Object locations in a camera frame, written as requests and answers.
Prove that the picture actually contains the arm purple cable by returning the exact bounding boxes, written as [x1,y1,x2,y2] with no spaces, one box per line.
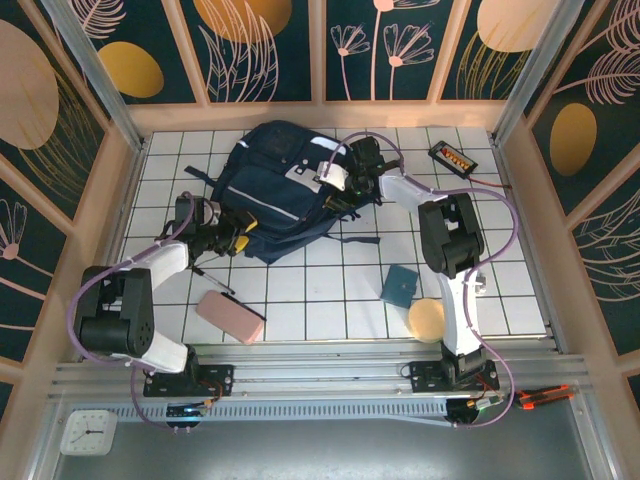
[319,130,521,430]
[72,191,196,432]

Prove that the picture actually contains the aluminium frame post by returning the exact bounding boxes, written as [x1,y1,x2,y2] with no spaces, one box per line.
[42,0,147,151]
[491,0,582,146]

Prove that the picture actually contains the aluminium mounting rail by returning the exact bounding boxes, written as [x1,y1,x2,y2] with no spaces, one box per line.
[49,344,591,401]

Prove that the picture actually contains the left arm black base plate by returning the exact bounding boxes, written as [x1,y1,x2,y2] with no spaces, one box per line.
[143,363,235,399]

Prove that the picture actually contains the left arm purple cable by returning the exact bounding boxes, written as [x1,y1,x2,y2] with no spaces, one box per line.
[72,191,196,432]

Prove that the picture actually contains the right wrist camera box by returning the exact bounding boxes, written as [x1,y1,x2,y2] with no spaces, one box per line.
[315,160,349,192]

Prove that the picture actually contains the silver and black pen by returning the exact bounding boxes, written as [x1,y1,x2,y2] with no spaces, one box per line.
[191,266,236,295]

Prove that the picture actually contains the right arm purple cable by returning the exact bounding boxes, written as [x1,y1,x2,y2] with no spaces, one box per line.
[319,130,521,430]

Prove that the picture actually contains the white slotted cable duct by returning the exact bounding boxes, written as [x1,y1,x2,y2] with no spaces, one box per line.
[112,399,451,426]

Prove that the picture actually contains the black orange handled pliers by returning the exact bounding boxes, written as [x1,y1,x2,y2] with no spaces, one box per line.
[507,383,576,412]

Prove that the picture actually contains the red wire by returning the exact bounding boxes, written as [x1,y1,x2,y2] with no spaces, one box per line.
[469,174,513,190]

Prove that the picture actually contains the navy blue backpack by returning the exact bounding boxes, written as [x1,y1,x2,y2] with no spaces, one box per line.
[183,120,381,266]

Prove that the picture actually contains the white square clock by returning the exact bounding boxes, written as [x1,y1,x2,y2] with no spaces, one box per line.
[60,409,119,457]

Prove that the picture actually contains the pink pencil case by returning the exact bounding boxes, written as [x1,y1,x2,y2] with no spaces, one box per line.
[195,290,265,346]

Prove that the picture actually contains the small teal notebook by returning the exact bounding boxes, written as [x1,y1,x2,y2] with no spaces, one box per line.
[379,263,419,307]

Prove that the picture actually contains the thin black pen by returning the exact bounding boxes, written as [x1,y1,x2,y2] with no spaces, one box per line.
[219,291,268,322]

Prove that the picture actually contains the round tan wooden disc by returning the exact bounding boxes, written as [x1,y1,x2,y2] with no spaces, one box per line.
[407,298,446,344]

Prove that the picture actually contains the small circuit board with wires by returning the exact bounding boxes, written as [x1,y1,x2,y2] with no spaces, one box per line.
[447,394,506,419]
[166,399,224,421]

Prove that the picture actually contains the black charger board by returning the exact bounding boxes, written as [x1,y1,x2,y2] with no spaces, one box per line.
[428,140,480,173]

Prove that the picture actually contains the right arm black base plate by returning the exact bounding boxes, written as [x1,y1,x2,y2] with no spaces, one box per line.
[408,357,500,394]

